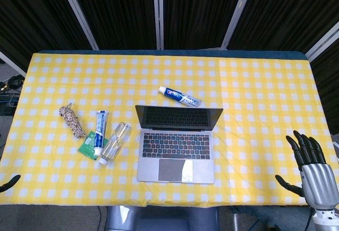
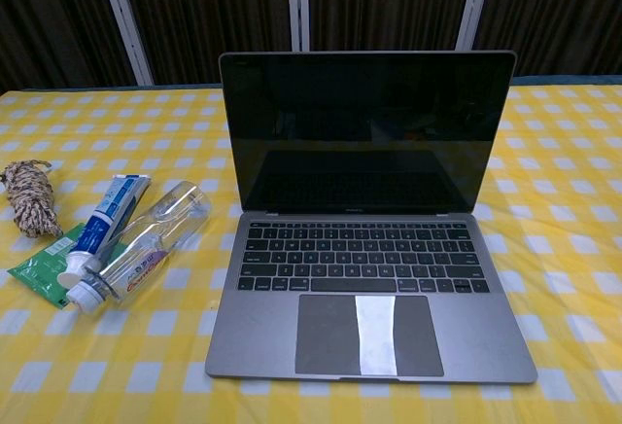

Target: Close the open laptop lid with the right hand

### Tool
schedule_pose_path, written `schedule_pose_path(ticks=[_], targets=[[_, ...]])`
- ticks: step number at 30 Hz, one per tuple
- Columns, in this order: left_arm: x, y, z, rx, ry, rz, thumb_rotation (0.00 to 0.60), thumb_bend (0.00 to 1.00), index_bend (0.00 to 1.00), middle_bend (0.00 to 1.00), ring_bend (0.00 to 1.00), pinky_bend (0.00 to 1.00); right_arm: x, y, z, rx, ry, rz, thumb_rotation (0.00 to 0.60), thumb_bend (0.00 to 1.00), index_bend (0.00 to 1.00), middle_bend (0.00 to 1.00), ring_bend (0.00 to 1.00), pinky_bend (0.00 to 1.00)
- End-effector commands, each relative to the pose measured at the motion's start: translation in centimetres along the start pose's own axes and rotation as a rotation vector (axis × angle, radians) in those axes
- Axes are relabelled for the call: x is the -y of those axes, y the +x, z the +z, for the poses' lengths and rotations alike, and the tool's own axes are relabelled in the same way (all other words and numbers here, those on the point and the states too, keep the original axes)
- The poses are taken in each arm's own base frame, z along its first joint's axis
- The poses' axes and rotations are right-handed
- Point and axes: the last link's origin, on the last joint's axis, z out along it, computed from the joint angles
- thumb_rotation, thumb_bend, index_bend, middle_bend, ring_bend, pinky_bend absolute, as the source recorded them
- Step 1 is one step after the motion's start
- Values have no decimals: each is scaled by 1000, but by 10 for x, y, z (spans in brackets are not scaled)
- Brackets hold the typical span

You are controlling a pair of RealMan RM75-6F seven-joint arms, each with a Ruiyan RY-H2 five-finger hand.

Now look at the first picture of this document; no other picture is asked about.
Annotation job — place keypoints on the green foil packet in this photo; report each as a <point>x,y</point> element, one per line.
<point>87,146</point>

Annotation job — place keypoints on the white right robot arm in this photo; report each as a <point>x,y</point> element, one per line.
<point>327,219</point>

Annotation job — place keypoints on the blue red toothpaste tube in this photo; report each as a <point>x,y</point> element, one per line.
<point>178,96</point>

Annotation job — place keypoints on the silver laptop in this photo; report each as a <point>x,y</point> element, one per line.
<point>176,151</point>

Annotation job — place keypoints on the blue white toothpaste tube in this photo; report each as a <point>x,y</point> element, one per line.
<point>100,130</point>

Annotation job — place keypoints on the yellow checkered tablecloth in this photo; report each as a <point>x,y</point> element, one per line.
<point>251,96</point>

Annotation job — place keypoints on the clear plastic bottle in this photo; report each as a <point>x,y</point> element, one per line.
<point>116,142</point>

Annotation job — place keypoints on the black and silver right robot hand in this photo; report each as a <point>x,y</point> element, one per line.
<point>317,180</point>

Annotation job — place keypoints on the white partition frame post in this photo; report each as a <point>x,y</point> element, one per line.
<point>158,13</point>
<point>237,13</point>
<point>12,64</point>
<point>321,39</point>
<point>78,13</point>

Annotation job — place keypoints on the grey robot torso base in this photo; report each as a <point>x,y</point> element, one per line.
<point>161,219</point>

